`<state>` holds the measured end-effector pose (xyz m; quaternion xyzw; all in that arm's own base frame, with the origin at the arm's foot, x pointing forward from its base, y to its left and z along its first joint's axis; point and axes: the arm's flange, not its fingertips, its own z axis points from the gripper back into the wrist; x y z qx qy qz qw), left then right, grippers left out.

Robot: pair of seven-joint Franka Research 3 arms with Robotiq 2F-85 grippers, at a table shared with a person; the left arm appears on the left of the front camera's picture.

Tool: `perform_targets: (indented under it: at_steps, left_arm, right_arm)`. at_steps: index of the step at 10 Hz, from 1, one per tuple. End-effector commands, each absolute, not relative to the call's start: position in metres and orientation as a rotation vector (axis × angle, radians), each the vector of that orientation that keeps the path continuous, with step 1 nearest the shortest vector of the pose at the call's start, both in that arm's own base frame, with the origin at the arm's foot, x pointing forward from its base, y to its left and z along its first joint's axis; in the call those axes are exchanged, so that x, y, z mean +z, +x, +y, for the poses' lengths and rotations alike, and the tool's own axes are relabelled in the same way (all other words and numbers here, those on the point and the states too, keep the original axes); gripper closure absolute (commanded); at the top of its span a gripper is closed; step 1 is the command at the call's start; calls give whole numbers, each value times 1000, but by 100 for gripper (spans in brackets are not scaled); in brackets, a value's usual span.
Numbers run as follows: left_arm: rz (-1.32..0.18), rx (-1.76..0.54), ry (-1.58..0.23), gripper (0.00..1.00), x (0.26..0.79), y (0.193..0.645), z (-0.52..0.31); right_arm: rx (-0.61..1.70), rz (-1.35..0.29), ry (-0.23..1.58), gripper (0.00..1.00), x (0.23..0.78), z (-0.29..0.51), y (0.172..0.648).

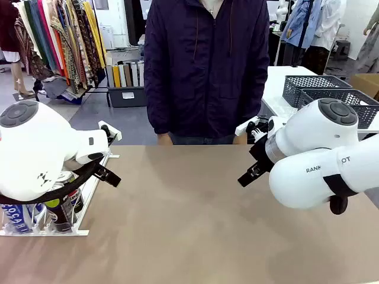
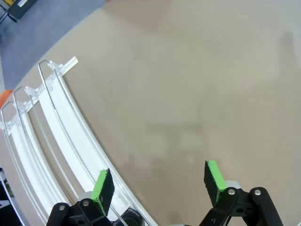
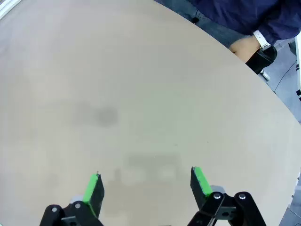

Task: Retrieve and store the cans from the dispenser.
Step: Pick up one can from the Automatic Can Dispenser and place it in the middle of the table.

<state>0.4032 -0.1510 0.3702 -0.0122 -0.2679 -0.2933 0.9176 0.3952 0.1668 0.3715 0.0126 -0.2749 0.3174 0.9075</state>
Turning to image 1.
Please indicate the black clothes rack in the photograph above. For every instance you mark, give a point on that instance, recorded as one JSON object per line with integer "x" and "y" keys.
{"x": 108, "y": 100}

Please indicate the mannequin legs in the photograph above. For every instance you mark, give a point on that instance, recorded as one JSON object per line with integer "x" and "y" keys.
{"x": 19, "y": 80}

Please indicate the maroon garment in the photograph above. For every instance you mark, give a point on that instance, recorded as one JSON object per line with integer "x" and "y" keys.
{"x": 7, "y": 26}

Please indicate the person's right hand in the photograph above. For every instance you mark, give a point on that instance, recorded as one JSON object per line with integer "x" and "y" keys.
{"x": 164, "y": 139}

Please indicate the white can dispenser rack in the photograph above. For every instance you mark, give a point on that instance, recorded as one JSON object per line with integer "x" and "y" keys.
{"x": 86, "y": 201}

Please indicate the brown sample board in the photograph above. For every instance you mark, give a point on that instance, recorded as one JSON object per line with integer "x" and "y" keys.
{"x": 128, "y": 74}

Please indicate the cream hanging garment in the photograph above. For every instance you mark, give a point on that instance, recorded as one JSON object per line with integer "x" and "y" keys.
{"x": 21, "y": 17}

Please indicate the orange hanging garment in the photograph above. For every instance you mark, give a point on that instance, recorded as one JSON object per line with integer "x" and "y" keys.
{"x": 61, "y": 56}

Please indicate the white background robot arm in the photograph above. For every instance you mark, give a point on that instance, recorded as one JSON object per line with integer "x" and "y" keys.
{"x": 281, "y": 12}

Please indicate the white side table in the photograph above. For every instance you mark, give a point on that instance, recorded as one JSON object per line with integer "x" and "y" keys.
{"x": 275, "y": 85}

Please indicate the person's right forearm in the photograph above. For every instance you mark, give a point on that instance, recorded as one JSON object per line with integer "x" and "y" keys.
{"x": 158, "y": 106}

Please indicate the green hanging garment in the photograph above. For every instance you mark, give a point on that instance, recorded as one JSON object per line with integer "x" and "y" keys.
{"x": 29, "y": 23}

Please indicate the person's left hand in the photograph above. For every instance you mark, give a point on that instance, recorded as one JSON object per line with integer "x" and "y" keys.
{"x": 240, "y": 140}

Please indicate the person's left forearm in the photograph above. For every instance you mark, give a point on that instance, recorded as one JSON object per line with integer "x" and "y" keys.
{"x": 254, "y": 106}

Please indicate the mannequin in grey dress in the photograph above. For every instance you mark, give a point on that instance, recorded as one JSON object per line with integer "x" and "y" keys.
{"x": 370, "y": 50}

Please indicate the white sample board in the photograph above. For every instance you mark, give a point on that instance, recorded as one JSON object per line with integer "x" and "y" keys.
{"x": 134, "y": 74}
{"x": 141, "y": 73}
{"x": 122, "y": 75}

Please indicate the grey cloth pile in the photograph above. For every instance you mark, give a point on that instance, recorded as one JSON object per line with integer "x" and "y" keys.
{"x": 56, "y": 87}

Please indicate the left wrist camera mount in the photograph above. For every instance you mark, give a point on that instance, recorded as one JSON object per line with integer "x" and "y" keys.
{"x": 115, "y": 134}

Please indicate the dark patterned hanging garment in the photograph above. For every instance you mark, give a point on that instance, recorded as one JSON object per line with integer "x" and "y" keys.
{"x": 84, "y": 44}

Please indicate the white shirt on mannequin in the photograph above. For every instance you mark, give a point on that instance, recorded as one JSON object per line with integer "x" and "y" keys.
{"x": 328, "y": 23}

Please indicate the grey plastic woven basket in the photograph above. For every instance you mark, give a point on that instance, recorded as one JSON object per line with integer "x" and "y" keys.
{"x": 293, "y": 91}
{"x": 364, "y": 109}

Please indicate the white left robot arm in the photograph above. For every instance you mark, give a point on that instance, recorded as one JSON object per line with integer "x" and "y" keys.
{"x": 44, "y": 148}

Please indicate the yellow sample board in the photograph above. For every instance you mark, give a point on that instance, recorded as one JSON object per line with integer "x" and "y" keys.
{"x": 116, "y": 76}

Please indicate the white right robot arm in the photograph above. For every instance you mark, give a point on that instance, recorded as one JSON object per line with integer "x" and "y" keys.
{"x": 311, "y": 130}

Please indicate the grey sample board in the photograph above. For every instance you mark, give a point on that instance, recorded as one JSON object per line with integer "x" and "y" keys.
{"x": 110, "y": 76}

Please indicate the black stool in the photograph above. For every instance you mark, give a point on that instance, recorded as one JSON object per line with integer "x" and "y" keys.
{"x": 343, "y": 48}

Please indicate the yellow hanging garment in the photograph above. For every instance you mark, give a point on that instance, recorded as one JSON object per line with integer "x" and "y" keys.
{"x": 94, "y": 32}

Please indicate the dark skirt on mannequin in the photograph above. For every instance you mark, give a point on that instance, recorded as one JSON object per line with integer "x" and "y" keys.
{"x": 316, "y": 59}

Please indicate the cardboard box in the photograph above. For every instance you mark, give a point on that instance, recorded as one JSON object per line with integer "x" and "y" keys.
{"x": 365, "y": 85}

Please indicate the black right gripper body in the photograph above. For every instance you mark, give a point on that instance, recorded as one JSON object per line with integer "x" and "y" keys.
{"x": 263, "y": 155}

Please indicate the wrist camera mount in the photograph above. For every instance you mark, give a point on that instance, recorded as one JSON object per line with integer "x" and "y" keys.
{"x": 245, "y": 125}
{"x": 115, "y": 134}

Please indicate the dark trousers on mannequin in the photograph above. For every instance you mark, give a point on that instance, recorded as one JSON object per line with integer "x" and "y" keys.
{"x": 291, "y": 54}

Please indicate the black Pepsi can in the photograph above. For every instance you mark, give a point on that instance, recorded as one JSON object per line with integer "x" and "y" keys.
{"x": 76, "y": 198}
{"x": 60, "y": 214}

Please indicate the black stand pole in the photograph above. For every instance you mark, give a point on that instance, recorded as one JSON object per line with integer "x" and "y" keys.
{"x": 305, "y": 26}

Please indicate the brown paisley garment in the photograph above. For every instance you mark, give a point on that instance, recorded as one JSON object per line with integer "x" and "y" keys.
{"x": 29, "y": 59}

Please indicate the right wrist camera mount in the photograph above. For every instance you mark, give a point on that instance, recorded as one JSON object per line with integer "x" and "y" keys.
{"x": 245, "y": 125}

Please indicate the white air purifier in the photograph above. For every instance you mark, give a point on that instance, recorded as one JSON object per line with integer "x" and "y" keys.
{"x": 106, "y": 37}

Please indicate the grey storage bin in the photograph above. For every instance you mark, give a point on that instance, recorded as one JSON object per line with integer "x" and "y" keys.
{"x": 127, "y": 99}

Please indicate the pink hanging garment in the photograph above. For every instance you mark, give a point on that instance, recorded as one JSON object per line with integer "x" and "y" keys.
{"x": 47, "y": 32}

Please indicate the person in navy jacket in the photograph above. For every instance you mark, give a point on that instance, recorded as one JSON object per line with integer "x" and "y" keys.
{"x": 207, "y": 74}

